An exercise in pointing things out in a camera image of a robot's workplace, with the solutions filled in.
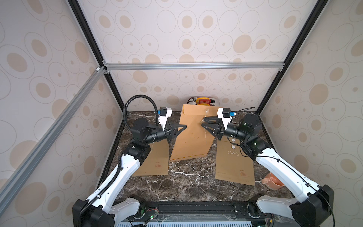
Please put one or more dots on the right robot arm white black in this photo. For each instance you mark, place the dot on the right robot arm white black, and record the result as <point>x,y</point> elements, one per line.
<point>258,150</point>

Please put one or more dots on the diagonal aluminium rail left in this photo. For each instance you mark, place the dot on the diagonal aluminium rail left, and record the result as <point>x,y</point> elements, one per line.
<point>27,167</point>

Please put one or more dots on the brown file envelope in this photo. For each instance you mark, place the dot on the brown file envelope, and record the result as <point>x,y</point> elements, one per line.
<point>232,165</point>
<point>195,141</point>
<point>156,164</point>

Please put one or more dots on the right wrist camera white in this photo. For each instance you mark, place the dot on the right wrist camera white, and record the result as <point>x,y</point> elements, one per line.
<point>226,115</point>

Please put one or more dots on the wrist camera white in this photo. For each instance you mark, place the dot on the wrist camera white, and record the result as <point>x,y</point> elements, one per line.
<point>164,113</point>
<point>226,115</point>

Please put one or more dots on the horizontal aluminium rail back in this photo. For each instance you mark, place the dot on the horizontal aluminium rail back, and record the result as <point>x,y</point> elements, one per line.
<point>194,66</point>

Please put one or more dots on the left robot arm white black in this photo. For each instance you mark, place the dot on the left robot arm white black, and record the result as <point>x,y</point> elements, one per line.
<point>113,181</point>

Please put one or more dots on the yellow toast rear slot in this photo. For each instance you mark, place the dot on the yellow toast rear slot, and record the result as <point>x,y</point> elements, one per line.
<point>203,101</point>

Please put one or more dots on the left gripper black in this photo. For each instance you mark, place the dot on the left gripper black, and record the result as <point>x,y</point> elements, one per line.
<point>169,133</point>

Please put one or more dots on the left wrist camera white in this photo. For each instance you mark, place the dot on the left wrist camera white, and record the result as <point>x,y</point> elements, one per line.
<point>164,113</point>

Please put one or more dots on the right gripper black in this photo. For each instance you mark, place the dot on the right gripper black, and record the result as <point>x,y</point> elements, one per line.
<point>220,132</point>

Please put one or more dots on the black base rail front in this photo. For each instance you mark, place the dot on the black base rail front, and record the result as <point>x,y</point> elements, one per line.
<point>195,211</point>

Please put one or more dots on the red toaster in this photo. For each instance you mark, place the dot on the red toaster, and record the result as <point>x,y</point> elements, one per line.
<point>192,101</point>

